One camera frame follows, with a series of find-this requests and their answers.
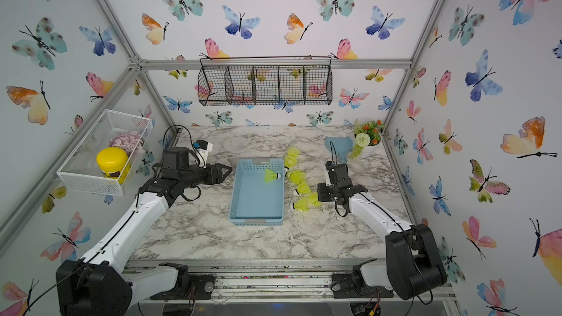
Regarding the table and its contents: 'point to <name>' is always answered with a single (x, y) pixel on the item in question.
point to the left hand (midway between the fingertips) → (226, 166)
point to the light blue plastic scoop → (342, 144)
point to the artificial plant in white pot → (368, 137)
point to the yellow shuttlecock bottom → (306, 199)
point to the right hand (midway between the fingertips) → (326, 187)
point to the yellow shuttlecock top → (291, 156)
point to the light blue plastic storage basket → (256, 202)
